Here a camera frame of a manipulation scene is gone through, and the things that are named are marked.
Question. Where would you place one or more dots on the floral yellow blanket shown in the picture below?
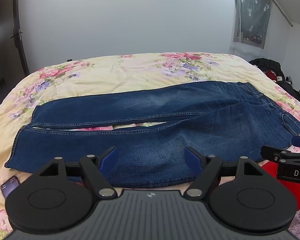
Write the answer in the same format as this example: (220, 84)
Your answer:
(115, 75)

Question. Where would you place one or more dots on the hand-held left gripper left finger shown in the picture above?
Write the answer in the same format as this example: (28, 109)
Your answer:
(107, 159)

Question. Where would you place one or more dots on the black jacket pile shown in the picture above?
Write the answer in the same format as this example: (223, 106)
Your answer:
(270, 66)

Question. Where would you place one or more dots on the black smartphone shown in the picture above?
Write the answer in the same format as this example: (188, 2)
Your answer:
(9, 186)

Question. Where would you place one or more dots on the curtain rod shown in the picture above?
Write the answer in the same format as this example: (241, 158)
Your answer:
(277, 5)

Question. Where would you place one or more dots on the dark door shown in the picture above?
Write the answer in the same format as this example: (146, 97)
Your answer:
(5, 42)

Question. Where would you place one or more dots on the grey sheer curtain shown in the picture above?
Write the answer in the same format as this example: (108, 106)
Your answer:
(252, 17)

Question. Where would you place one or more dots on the blue denim pants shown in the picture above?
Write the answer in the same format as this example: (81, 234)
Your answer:
(165, 140)

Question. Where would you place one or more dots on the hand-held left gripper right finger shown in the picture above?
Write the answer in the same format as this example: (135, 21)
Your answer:
(191, 157)

